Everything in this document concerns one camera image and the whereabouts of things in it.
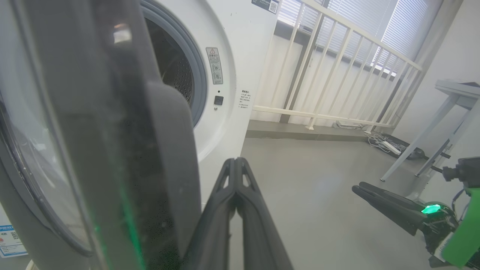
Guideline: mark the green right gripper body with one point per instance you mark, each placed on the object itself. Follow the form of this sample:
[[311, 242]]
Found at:
[[465, 232]]

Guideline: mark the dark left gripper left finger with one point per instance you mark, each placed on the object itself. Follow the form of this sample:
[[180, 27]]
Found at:
[[213, 240]]

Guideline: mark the black door latch socket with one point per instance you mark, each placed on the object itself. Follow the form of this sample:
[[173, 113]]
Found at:
[[218, 100]]

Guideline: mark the steel perforated washer drum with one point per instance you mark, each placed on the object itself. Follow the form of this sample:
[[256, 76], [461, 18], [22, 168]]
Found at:
[[176, 71]]

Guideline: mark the blue energy label sticker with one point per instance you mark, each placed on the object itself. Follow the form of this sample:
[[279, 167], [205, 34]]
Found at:
[[11, 242]]

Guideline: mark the white metal table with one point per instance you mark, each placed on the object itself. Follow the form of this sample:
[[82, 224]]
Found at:
[[455, 90]]

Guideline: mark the dark QR code sticker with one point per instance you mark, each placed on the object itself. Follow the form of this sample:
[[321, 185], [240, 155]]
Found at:
[[266, 5]]

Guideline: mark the black glass washer door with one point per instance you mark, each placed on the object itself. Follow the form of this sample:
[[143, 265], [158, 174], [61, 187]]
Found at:
[[93, 131]]

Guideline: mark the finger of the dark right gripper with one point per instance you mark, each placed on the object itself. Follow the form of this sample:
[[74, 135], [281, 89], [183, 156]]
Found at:
[[401, 200], [397, 217]]

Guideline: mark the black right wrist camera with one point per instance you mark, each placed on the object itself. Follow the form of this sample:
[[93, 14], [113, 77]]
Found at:
[[468, 170]]

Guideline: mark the grey warning sticker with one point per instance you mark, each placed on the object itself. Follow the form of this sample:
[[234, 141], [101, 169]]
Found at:
[[214, 65]]

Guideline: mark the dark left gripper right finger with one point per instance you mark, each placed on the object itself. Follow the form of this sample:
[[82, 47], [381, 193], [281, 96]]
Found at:
[[258, 243]]

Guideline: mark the white power strip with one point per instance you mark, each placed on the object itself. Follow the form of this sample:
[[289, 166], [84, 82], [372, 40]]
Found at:
[[390, 147]]

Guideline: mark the printed text label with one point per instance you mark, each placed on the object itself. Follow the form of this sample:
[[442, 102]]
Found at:
[[245, 100]]

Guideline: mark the white slatted railing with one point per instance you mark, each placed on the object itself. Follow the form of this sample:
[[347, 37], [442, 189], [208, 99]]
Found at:
[[300, 112]]

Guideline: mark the white front-load washing machine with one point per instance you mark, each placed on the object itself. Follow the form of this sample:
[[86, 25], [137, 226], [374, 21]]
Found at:
[[243, 56]]

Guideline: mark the white window blinds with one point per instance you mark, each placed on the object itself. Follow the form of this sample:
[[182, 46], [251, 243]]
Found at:
[[405, 26]]

